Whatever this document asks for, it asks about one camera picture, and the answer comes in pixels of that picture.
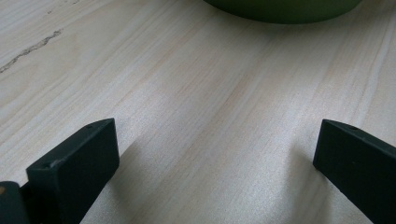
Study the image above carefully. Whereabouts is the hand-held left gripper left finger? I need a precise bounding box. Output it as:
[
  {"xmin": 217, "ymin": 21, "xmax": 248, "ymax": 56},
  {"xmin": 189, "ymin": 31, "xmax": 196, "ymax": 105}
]
[{"xmin": 26, "ymin": 118, "xmax": 120, "ymax": 224}]

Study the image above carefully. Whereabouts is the green plastic trash bin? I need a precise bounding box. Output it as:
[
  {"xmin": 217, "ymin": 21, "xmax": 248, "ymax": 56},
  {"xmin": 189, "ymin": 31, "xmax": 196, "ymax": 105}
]
[{"xmin": 204, "ymin": 0, "xmax": 363, "ymax": 25}]

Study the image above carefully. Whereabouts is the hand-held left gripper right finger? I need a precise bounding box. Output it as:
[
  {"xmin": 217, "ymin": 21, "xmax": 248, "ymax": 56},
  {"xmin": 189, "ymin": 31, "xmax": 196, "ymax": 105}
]
[{"xmin": 312, "ymin": 119, "xmax": 396, "ymax": 224}]

